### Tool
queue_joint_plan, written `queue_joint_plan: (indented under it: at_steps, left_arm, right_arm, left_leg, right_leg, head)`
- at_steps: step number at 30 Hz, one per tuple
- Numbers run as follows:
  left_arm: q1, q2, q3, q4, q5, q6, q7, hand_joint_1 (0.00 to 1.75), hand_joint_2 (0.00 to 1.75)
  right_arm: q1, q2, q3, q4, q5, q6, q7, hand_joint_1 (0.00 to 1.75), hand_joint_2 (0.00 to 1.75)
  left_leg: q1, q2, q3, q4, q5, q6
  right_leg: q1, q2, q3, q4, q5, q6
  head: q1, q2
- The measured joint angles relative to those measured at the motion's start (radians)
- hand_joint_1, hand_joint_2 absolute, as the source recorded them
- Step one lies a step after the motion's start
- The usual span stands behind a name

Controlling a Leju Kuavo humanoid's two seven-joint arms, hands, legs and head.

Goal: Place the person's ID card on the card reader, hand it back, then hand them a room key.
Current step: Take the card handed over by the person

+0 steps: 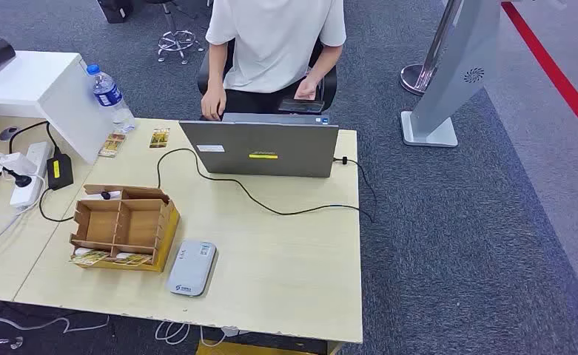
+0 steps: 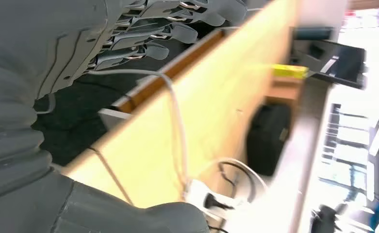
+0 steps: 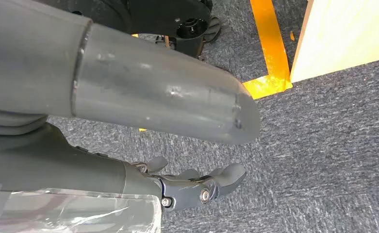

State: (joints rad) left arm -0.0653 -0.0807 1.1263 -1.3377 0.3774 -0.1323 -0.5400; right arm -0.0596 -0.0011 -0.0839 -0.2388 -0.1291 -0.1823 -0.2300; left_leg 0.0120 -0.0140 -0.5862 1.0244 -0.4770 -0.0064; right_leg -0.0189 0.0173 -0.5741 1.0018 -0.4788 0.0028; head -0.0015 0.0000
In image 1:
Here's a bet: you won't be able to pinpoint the person's left hand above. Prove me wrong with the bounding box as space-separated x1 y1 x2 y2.
294 76 319 101

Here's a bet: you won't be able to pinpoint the person's right hand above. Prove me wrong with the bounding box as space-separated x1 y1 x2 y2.
201 85 227 122

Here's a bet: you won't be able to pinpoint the black smartphone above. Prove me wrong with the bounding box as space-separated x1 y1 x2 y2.
278 98 326 115

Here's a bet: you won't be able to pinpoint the person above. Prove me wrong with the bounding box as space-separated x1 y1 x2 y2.
198 0 347 122

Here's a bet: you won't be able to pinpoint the grey card reader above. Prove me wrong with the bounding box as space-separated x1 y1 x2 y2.
166 239 218 298

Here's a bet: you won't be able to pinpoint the black office chair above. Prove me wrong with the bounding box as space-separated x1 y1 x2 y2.
196 38 339 114

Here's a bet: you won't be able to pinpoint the grey laptop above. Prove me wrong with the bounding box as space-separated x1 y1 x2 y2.
179 112 340 179

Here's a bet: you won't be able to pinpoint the chrome stool base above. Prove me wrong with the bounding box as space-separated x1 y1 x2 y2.
146 0 205 66

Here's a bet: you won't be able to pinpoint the clear plastic water bottle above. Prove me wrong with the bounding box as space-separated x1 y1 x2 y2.
86 64 136 135

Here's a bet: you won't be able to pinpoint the black box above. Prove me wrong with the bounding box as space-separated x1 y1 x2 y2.
96 0 135 24

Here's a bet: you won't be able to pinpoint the brown cardboard organiser box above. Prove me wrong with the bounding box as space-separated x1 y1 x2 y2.
69 183 181 274

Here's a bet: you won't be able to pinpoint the grey kiosk stand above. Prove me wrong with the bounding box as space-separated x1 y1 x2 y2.
400 0 503 149

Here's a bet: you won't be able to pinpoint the black power adapter yellow label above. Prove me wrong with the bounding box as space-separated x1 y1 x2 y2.
46 153 74 191

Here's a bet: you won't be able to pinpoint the white power strip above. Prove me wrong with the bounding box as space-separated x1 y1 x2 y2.
9 141 53 209

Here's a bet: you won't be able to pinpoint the white cabinet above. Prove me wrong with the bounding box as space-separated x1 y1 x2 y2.
0 50 113 166

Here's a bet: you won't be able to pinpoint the white charger plug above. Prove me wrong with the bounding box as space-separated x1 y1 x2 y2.
0 152 37 176

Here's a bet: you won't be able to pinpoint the black power plug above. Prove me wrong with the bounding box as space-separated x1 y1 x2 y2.
2 168 33 189

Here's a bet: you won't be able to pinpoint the yellow board under desk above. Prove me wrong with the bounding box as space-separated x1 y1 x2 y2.
195 339 329 355

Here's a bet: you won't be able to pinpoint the chrome stanchion post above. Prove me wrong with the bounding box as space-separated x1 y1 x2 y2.
400 0 463 96

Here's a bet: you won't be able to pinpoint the black laptop power cable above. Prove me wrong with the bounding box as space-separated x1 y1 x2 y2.
156 147 378 223

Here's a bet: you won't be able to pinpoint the black adapter cable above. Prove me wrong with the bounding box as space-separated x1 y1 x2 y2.
7 121 75 224

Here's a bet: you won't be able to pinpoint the white looped cables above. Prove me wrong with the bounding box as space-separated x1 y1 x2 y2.
154 320 231 348

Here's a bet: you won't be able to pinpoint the white charger cable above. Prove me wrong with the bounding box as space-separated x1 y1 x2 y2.
0 146 44 260

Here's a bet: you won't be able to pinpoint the white floor cable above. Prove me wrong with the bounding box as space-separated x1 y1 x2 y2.
0 313 110 355

